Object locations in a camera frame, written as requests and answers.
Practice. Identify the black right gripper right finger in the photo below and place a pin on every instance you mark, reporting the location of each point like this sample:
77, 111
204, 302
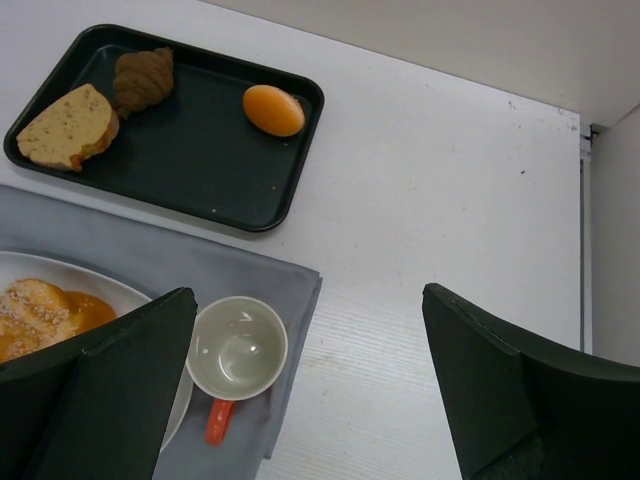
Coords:
520, 406

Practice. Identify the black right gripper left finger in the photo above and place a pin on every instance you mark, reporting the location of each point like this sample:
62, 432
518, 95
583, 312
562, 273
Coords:
96, 406

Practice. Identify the large sugared orange bun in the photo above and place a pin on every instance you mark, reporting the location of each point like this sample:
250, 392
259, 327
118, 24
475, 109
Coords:
36, 314

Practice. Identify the yellow bread slice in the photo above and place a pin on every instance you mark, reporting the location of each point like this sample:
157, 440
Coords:
79, 125

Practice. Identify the orange mug white inside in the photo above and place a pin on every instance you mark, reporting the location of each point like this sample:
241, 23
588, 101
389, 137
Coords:
238, 350

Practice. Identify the grey cloth placemat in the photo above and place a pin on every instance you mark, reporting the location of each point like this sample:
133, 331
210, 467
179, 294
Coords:
153, 261

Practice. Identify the white oval plate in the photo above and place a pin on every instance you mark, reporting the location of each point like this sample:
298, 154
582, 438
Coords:
121, 297

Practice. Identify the black rectangular tray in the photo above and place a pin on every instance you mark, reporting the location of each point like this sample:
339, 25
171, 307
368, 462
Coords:
196, 152

